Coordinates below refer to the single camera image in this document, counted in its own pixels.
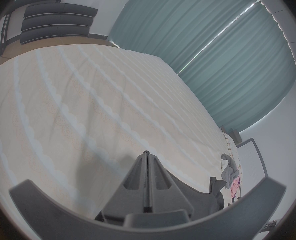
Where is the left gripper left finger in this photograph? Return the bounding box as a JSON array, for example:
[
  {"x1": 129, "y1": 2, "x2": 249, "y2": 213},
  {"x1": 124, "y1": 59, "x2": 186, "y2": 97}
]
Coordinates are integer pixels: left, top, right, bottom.
[{"x1": 95, "y1": 151, "x2": 148, "y2": 222}]

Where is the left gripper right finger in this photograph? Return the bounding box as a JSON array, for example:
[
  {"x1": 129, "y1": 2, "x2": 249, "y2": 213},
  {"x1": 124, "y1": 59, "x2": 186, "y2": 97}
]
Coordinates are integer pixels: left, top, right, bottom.
[{"x1": 148, "y1": 151, "x2": 194, "y2": 216}]

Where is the grey garment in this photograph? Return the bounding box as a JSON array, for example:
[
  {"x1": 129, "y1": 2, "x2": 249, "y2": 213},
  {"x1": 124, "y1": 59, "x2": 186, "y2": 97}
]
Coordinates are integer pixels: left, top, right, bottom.
[{"x1": 221, "y1": 154, "x2": 239, "y2": 189}]

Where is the pink garment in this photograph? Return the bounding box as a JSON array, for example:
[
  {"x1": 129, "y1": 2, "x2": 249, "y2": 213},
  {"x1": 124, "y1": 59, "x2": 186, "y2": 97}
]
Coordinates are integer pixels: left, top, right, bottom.
[{"x1": 230, "y1": 178, "x2": 241, "y2": 197}]

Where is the grey bedside table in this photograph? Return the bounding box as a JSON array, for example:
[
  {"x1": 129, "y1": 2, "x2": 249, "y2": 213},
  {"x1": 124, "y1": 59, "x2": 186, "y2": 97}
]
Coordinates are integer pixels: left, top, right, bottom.
[{"x1": 220, "y1": 125, "x2": 242, "y2": 144}]

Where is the bed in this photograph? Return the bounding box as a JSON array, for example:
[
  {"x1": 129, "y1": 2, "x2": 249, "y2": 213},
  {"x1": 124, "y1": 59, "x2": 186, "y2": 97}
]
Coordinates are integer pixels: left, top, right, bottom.
[{"x1": 0, "y1": 44, "x2": 268, "y2": 219}]

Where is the blue-green curtain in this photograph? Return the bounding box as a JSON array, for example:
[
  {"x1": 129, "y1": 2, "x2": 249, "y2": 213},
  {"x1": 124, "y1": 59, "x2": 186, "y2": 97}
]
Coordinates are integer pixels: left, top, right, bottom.
[
  {"x1": 178, "y1": 1, "x2": 296, "y2": 132},
  {"x1": 107, "y1": 0, "x2": 259, "y2": 74}
]

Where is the black chest of drawers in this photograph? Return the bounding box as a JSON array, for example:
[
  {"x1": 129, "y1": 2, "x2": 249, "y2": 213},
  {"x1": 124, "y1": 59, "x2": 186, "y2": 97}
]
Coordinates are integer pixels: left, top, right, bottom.
[{"x1": 20, "y1": 3, "x2": 98, "y2": 44}]

